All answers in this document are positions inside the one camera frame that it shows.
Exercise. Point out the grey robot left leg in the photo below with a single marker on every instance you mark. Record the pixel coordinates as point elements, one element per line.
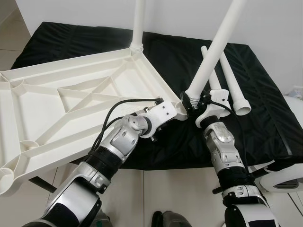
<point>102,221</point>

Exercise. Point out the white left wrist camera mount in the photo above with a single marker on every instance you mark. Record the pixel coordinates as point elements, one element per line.
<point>163,113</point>

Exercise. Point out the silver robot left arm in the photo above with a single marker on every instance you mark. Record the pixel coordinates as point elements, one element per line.
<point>113,146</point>

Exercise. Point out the grey robot right leg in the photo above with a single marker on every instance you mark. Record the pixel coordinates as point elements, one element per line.
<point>170,220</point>

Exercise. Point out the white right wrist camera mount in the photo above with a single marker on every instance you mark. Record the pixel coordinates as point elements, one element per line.
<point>218,106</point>

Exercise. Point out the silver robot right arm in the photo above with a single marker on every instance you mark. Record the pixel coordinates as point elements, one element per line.
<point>225,146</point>

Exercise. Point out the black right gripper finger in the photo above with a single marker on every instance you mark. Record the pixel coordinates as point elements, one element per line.
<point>186,101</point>

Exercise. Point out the white plastic children table top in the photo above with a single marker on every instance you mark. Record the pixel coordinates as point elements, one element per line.
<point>47,118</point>

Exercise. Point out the grey robot leg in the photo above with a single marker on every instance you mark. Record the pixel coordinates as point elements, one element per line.
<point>170,220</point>
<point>102,221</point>

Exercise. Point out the black tablecloth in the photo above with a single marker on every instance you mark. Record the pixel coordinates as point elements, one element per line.
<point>265,132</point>

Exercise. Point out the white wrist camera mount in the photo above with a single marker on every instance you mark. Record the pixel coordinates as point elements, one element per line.
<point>218,106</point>
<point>163,113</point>

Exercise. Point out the black metal table leg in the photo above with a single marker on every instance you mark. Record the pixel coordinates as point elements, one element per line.
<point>42,184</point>
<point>262,171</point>

